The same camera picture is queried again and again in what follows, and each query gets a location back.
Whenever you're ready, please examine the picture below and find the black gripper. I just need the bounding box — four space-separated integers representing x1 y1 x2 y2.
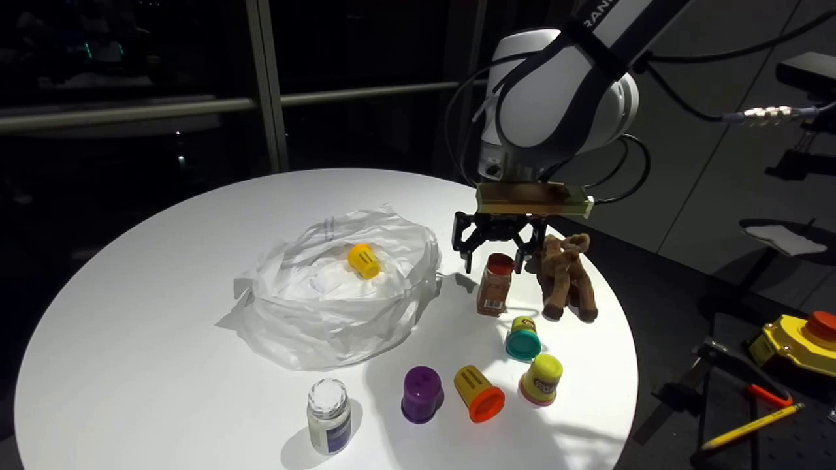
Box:
451 211 549 275

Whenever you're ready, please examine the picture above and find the red-capped spice bottle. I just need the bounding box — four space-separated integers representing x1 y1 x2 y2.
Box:
475 251 517 320

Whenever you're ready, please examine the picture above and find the teal-lidded green play-doh tub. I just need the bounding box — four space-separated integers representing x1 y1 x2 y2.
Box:
505 313 544 364

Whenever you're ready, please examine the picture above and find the small yellow play-doh tub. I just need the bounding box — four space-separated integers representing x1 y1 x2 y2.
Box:
346 244 383 282

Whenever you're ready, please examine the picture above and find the pink-lidded lime play-doh tub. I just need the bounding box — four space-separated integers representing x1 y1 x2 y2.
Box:
517 354 566 407

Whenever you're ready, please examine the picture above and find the brown plush toy animal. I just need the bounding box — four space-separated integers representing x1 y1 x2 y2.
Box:
524 230 600 324

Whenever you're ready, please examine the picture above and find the orange-lidded yellow play-doh tub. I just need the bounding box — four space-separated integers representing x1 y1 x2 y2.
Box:
451 360 509 427

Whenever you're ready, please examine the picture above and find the purple play-doh tub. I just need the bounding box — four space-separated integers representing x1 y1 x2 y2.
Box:
399 364 447 427

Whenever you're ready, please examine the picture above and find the translucent white plastic bag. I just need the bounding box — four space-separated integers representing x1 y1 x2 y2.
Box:
215 207 443 375

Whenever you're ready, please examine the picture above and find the black clamp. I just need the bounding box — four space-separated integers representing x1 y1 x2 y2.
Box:
651 380 710 423

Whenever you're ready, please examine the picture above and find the white pill bottle blue label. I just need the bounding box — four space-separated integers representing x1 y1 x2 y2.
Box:
305 377 355 458

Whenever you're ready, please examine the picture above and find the black hand tool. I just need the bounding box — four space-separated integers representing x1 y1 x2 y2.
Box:
692 337 767 390

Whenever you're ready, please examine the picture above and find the white paper sheet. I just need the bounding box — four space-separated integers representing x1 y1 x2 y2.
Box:
740 217 831 262

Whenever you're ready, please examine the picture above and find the yellow pencil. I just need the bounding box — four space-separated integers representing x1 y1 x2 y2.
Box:
698 399 804 454

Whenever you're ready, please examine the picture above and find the yellow emergency stop box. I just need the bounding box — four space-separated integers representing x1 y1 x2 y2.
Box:
749 308 836 380

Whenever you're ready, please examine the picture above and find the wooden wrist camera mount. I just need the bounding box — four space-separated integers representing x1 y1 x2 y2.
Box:
472 181 599 223

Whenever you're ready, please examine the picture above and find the grey window frame post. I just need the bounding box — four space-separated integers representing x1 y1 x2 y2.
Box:
242 0 293 172

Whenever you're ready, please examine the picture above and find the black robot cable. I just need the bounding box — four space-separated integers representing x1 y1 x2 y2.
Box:
599 9 836 209

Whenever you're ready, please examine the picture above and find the red-handled tool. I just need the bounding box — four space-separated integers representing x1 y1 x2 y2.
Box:
745 382 796 414

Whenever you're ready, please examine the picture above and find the black camera stand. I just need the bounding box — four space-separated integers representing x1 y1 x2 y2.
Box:
766 51 836 181

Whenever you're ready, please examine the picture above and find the grey window rail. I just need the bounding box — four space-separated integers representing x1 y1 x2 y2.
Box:
0 77 480 137

